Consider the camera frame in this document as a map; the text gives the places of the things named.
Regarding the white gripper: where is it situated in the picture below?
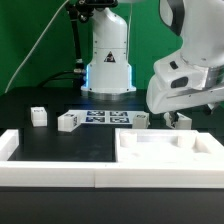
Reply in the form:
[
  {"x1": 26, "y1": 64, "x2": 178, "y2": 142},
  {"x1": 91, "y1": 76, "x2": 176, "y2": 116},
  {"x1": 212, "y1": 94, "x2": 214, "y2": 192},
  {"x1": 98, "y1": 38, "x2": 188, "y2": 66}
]
[{"x1": 146, "y1": 63, "x2": 224, "y2": 128}]

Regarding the white left fence block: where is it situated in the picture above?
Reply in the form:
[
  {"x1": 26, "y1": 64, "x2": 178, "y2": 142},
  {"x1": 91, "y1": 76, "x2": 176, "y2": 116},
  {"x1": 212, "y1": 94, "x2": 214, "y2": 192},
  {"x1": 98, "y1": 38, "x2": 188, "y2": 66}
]
[{"x1": 0, "y1": 129, "x2": 19, "y2": 161}]

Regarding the blue april tag sheet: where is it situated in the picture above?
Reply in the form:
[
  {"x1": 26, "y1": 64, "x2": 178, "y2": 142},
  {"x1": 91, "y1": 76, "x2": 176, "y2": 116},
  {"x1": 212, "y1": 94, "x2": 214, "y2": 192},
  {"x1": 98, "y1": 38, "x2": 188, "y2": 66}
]
[{"x1": 68, "y1": 110, "x2": 146, "y2": 124}]

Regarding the white front fence wall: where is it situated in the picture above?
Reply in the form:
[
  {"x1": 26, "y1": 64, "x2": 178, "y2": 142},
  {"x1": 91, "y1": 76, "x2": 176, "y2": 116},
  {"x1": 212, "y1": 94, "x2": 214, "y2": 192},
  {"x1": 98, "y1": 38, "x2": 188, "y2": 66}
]
[{"x1": 0, "y1": 161, "x2": 224, "y2": 189}]

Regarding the grey cable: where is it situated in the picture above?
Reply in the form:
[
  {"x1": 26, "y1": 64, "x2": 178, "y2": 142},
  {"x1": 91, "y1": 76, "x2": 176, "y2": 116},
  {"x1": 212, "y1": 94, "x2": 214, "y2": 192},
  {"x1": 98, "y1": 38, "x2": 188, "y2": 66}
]
[{"x1": 4, "y1": 0, "x2": 71, "y2": 94}]

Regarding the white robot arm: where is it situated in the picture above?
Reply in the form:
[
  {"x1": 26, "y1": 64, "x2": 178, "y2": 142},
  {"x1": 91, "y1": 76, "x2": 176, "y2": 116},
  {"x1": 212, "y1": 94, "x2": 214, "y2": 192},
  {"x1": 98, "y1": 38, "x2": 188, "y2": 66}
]
[{"x1": 81, "y1": 0, "x2": 224, "y2": 127}]

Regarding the black cable bundle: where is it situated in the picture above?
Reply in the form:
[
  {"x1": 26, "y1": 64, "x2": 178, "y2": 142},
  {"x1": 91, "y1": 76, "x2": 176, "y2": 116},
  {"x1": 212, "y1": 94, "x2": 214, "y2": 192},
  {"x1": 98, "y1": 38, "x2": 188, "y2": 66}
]
[{"x1": 38, "y1": 0, "x2": 94, "y2": 88}]

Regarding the white square tabletop part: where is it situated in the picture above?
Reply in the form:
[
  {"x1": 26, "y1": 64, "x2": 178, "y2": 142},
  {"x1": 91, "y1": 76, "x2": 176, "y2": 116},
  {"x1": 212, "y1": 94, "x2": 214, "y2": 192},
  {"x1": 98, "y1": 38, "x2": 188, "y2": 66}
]
[{"x1": 115, "y1": 129, "x2": 224, "y2": 163}]

